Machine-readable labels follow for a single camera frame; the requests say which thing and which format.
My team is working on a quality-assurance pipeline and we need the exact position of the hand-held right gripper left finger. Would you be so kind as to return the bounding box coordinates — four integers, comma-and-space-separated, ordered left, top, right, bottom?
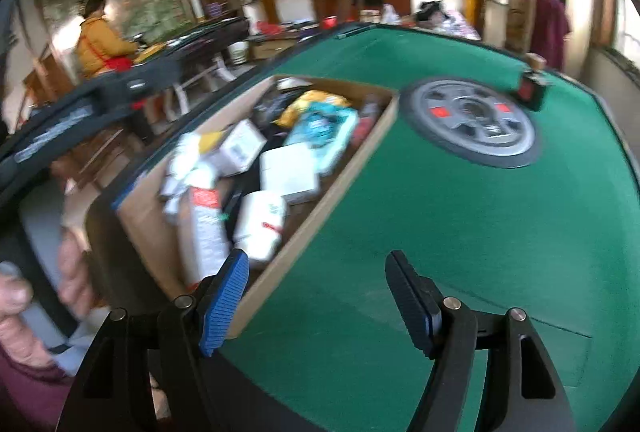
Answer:
55, 248, 251, 432

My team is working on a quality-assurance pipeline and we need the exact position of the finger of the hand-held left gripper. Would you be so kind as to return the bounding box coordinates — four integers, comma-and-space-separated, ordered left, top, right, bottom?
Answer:
97, 58, 185, 105

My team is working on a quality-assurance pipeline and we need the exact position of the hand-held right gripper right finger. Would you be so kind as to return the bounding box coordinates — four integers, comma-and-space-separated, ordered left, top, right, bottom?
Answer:
385, 249, 576, 432

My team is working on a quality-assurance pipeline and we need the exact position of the long grey box red end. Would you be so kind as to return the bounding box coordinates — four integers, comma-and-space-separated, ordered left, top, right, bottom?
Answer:
177, 186, 233, 285

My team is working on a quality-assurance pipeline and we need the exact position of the white red label pill bottle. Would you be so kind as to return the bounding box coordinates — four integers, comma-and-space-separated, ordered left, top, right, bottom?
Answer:
232, 191, 290, 263

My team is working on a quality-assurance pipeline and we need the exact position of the cardboard box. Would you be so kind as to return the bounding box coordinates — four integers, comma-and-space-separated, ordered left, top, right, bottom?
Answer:
85, 74, 401, 340

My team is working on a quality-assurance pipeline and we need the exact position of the small white barcode box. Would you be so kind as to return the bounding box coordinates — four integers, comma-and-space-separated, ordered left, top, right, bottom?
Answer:
210, 119, 268, 178

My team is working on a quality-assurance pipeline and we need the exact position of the black packet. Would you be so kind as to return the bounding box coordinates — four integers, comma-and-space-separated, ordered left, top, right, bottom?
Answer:
250, 87, 301, 133

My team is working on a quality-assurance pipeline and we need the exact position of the yellow packet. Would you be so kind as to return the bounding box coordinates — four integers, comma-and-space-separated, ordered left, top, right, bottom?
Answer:
275, 89, 353, 128

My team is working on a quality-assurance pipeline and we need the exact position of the teal tissue packet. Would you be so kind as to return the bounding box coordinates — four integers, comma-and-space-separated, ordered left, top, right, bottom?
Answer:
285, 104, 361, 175

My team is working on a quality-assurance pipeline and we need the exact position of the clear packet red item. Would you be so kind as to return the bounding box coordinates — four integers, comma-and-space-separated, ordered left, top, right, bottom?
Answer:
350, 94, 383, 148

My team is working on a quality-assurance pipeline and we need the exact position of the person's left forearm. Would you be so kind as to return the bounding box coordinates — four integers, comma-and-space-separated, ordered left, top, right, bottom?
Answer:
0, 347, 76, 432

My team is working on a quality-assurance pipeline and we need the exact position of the person's left hand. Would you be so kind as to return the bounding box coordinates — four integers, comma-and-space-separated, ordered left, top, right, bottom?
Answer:
0, 227, 101, 378

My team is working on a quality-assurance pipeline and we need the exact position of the dark games table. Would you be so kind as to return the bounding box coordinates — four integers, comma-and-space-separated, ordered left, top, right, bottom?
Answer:
125, 16, 251, 108

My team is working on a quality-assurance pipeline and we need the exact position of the white bucket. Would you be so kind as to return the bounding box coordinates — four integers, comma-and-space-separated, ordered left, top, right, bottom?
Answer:
227, 41, 251, 65

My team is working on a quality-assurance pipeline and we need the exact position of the round table centre disc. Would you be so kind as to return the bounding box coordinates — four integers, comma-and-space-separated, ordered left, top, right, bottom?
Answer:
400, 77, 543, 170

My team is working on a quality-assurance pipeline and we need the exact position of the floral bag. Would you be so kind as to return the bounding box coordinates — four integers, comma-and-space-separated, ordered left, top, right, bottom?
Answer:
415, 1, 481, 40

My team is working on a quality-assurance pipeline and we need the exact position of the purple cloth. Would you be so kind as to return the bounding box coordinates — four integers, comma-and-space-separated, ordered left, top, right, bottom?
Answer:
530, 0, 572, 72

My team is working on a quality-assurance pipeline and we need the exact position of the large window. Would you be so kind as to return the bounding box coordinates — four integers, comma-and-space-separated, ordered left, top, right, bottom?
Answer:
600, 0, 640, 88

